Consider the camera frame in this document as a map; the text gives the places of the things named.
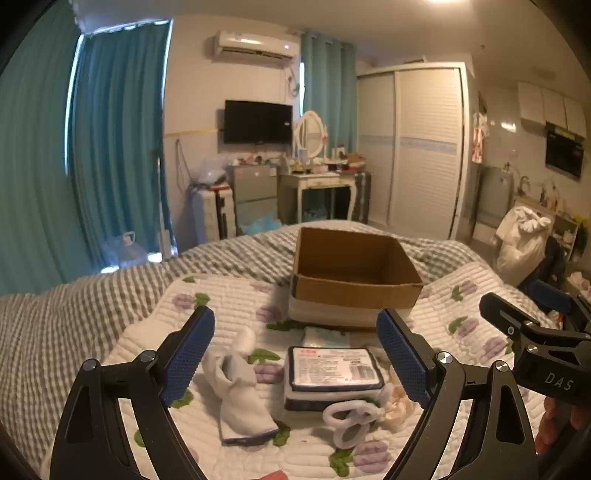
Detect clear plastic bag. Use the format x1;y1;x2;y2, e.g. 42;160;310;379
191;154;232;186

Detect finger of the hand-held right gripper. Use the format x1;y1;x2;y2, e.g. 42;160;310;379
479;292;561;344
527;279;591;334

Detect person's right hand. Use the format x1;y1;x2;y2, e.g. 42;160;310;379
536;397;591;457

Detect white ring hair tie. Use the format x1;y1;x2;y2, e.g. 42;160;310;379
322;399;386;448

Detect white sock with dark trim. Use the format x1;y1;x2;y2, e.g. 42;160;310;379
202;352;281;446

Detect black wall television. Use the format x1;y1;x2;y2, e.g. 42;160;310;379
224;99;294;145

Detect white wall cabinets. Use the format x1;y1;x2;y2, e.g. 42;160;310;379
517;80;591;136

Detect white floral quilted blanket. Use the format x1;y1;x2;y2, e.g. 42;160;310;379
39;263;559;480

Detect black wall oven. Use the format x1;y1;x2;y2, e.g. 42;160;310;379
545;122;588;179

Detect hanging pink white garment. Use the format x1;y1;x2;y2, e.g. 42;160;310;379
472;113;490;163

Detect white oval mirror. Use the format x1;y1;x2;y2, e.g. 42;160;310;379
293;110;329;160

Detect blue plastic bag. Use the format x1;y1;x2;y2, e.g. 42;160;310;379
240;212;283;237

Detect white laundry bag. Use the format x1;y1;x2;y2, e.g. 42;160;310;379
495;205;553;287

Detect clear water jug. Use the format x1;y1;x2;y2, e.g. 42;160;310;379
102;231;149;269

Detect plastic packet of cotton pads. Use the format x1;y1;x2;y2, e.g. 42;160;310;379
283;346;386;412

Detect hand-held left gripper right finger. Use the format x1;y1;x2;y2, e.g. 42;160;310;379
376;308;541;480

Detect white dressing table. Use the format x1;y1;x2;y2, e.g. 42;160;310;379
277;171;359;225

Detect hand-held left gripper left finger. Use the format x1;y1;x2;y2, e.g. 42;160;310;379
48;305;216;480

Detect brown cardboard box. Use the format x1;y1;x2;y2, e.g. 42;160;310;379
288;226;424;329

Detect white air conditioner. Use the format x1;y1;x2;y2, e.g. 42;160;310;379
212;30;298;69

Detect teal curtain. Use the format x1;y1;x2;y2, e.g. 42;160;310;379
300;28;359;155
73;22;180;274
0;2;80;296

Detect grey mini fridge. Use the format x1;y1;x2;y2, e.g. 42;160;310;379
226;164;280;236

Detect white drawer unit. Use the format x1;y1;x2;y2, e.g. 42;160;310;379
191;187;234;243

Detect white sliding door wardrobe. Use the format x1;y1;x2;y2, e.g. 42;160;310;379
356;65;472;241

